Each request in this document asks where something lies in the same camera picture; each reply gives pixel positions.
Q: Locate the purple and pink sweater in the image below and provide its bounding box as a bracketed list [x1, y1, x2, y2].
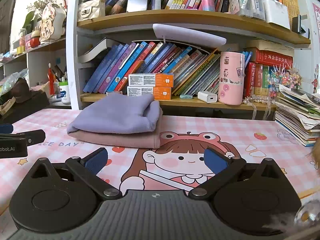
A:
[67, 93, 163, 149]

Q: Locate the pink checkered cartoon table mat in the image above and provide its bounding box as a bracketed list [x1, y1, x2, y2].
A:
[1, 109, 319, 239]

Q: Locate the beige watch band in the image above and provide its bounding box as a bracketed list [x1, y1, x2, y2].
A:
[0, 97, 16, 116]

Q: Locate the black box on table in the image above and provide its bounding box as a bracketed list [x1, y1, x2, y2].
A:
[0, 91, 49, 124]

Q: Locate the white charger adapter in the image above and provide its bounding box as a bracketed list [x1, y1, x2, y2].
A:
[197, 91, 217, 103]

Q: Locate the white green pen can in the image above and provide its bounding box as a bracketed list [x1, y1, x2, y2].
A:
[59, 81, 71, 105]

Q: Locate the pink cartoon tumbler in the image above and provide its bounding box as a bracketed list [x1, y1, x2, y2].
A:
[217, 51, 245, 106]

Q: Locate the stack of magazines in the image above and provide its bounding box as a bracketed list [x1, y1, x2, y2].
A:
[275, 85, 319, 147]

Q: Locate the lower orange white box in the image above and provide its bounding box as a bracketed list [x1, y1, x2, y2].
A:
[127, 86, 171, 100]

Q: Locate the orange white box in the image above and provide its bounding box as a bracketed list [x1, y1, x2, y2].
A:
[128, 73, 174, 88]
[127, 86, 171, 100]

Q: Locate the row of leaning books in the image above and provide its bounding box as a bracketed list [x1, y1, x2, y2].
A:
[83, 41, 227, 96]

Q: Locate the upper orange white box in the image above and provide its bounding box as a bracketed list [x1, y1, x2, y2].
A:
[128, 73, 174, 88]

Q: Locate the red thick dictionary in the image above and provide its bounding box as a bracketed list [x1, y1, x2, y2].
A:
[245, 48, 293, 69]

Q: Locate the wooden white bookshelf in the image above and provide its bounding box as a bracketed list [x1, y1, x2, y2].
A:
[0, 0, 312, 120]

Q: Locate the white quilted handbag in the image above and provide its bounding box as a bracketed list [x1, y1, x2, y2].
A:
[78, 0, 105, 22]

